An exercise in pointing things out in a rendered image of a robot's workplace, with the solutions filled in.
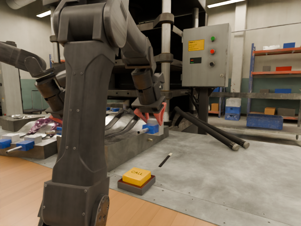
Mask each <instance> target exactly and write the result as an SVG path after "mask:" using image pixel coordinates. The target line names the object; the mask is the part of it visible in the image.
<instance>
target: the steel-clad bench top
mask: <svg viewBox="0 0 301 226"><path fill-rule="evenodd" d="M244 141H246V142H248V143H249V147H248V148H244V147H242V146H240V145H239V149H238V150H237V151H234V150H232V149H231V148H229V147H228V146H226V145H225V144H223V143H222V142H220V141H219V140H217V139H216V138H214V137H213V136H211V135H201V134H194V133H187V132H179V131H172V130H169V131H168V137H166V138H165V139H163V140H161V141H160V142H158V143H156V144H155V145H153V146H151V147H150V148H148V149H147V150H145V151H143V152H141V153H140V154H138V155H136V156H135V157H133V158H131V159H130V160H128V161H126V162H125V163H123V164H121V165H120V166H118V167H116V168H115V169H113V170H112V171H110V172H107V176H110V184H109V189H112V190H115V191H118V192H121V193H124V194H127V195H129V196H133V197H136V198H139V199H141V200H144V201H147V202H150V203H153V204H156V205H159V206H162V207H165V208H168V209H171V210H174V211H176V212H179V213H182V214H185V215H188V216H191V217H194V218H197V219H200V220H203V221H206V222H208V223H211V224H214V225H217V226H301V147H297V146H290V145H283V144H275V143H265V142H258V141H251V140H244ZM237 145H238V144H237ZM170 153H172V155H171V156H170V157H169V158H168V159H167V161H166V162H165V163H164V164H163V165H162V167H159V165H160V164H161V163H162V162H163V160H164V159H165V158H166V157H167V156H168V155H169V154H170ZM57 155H58V153H56V154H54V155H52V156H50V157H48V158H46V159H35V158H25V157H19V158H22V159H25V160H27V161H31V162H33V163H36V164H39V165H42V166H45V167H48V168H51V169H53V167H54V165H55V163H56V159H57ZM133 167H136V168H140V169H143V170H148V171H150V172H151V175H154V176H155V183H154V184H153V185H152V186H151V187H150V188H149V189H148V190H147V191H146V192H145V193H144V194H143V195H142V196H141V195H138V194H135V193H132V192H129V191H126V190H123V189H120V188H118V187H117V182H118V181H119V180H120V179H121V178H122V175H123V174H125V173H126V172H128V171H129V170H131V169H132V168H133Z"/></svg>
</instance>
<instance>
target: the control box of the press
mask: <svg viewBox="0 0 301 226"><path fill-rule="evenodd" d="M231 32H232V29H231V27H230V24H229V23H224V24H218V25H211V26H202V27H196V28H190V29H184V30H183V36H182V42H181V43H183V60H182V74H181V80H182V87H191V88H190V89H191V100H192V103H193V104H194V106H195V108H196V110H197V113H198V118H199V119H200V120H202V121H204V122H206V123H208V107H209V96H210V94H211V93H212V92H213V91H214V89H216V88H217V87H228V76H229V61H230V46H231ZM194 89H195V90H196V92H197V93H198V95H199V108H198V106H197V105H196V103H195V102H194V98H193V92H194ZM198 134H201V135H207V133H206V132H205V131H203V130H202V129H200V128H199V127H198Z"/></svg>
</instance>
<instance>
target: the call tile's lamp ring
mask: <svg viewBox="0 0 301 226"><path fill-rule="evenodd" d="M151 176H152V177H151V178H150V179H148V180H147V181H146V182H145V183H144V184H143V185H142V186H137V185H134V184H131V183H127V182H124V181H122V180H123V178H121V179H120V180H119V181H118V182H121V183H125V184H128V185H131V186H134V187H138V188H141V189H142V188H143V187H144V186H145V185H146V184H147V183H148V182H149V181H150V180H151V179H152V178H154V177H155V176H154V175H151Z"/></svg>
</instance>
